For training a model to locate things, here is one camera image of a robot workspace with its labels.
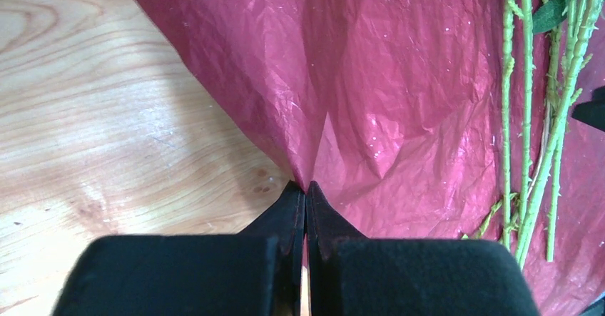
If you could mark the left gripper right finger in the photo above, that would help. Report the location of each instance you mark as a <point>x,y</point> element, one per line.
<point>351,274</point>

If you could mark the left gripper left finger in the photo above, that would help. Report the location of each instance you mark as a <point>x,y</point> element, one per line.
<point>256,271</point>

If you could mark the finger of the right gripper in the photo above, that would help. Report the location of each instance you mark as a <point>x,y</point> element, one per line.
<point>591,112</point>

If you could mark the pink fake flower stem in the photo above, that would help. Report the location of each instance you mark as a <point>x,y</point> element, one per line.
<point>568,25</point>
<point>527,28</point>

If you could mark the dark red wrapping paper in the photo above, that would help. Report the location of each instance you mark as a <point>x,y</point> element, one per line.
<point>393,108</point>

